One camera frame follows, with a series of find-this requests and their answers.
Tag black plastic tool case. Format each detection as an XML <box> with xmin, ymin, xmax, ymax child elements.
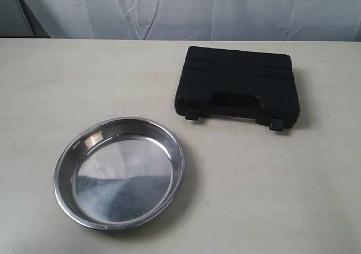
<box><xmin>174</xmin><ymin>46</ymin><xmax>300</xmax><ymax>132</ymax></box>

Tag round stainless steel tray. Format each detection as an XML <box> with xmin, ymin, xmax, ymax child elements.
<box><xmin>54</xmin><ymin>117</ymin><xmax>186</xmax><ymax>231</ymax></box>

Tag white backdrop curtain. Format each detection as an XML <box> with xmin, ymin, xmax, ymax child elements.
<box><xmin>1</xmin><ymin>0</ymin><xmax>360</xmax><ymax>41</ymax></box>

